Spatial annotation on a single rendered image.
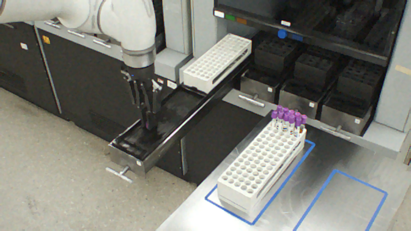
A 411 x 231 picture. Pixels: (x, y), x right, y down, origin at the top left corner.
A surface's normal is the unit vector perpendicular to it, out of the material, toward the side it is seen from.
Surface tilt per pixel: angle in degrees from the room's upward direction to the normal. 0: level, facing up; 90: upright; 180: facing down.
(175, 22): 90
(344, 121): 90
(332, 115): 90
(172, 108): 0
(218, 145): 90
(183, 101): 0
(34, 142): 0
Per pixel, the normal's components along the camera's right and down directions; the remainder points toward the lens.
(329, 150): -0.02, -0.76
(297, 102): -0.56, 0.54
